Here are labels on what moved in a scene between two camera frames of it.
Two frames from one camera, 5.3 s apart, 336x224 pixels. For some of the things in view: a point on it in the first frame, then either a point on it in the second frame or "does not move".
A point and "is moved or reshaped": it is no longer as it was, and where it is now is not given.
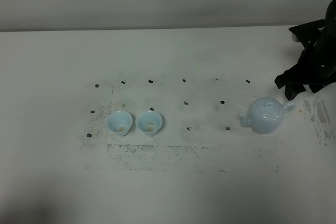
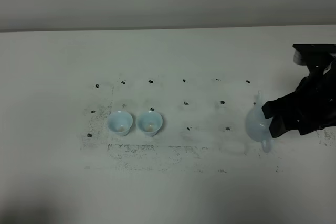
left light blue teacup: x=119 y=122 does not move
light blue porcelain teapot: x=266 y=115 is moved or reshaped
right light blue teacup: x=149 y=122 does not move
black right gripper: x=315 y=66 -> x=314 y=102
